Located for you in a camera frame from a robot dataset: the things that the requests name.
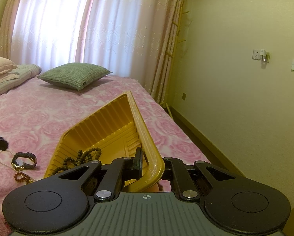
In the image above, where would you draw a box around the reddish bead bracelet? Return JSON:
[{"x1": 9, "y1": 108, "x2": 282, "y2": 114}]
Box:
[{"x1": 13, "y1": 171, "x2": 35, "y2": 185}]

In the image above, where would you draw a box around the beige pillow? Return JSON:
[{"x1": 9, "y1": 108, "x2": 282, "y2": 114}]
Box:
[{"x1": 0, "y1": 57, "x2": 19, "y2": 84}]

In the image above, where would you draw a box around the beige side curtain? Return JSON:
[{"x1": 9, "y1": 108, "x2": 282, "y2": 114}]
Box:
[{"x1": 143, "y1": 0, "x2": 183, "y2": 103}]

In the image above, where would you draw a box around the striped folded quilt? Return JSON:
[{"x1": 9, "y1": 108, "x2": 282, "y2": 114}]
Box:
[{"x1": 0, "y1": 64, "x2": 41, "y2": 95}]

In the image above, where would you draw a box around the brown wooden bead necklace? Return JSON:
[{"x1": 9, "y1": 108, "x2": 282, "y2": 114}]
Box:
[{"x1": 51, "y1": 147, "x2": 102, "y2": 176}]

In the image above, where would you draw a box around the green checked cushion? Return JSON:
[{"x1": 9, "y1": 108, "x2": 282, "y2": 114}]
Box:
[{"x1": 38, "y1": 62, "x2": 112, "y2": 91}]

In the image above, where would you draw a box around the wooden coat rack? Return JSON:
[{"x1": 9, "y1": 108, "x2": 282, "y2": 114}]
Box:
[{"x1": 159, "y1": 0, "x2": 190, "y2": 119}]

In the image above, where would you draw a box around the dark strap gold watch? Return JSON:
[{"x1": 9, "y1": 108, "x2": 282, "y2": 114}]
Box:
[{"x1": 11, "y1": 152, "x2": 37, "y2": 171}]

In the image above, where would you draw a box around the white wall socket with plug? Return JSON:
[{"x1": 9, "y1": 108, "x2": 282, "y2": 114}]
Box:
[{"x1": 252, "y1": 49, "x2": 271, "y2": 63}]

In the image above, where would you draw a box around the white pearl necklace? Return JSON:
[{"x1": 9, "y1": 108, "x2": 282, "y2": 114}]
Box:
[{"x1": 0, "y1": 149, "x2": 15, "y2": 171}]

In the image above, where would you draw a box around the sheer pink curtain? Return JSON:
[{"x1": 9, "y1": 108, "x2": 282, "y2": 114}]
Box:
[{"x1": 9, "y1": 0, "x2": 175, "y2": 87}]

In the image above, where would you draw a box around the yellow plastic tray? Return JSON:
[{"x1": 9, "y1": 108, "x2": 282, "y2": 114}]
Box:
[{"x1": 44, "y1": 91, "x2": 165, "y2": 192}]

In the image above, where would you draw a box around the pink rose bedspread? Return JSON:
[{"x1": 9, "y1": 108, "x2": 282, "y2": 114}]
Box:
[{"x1": 0, "y1": 76, "x2": 206, "y2": 235}]

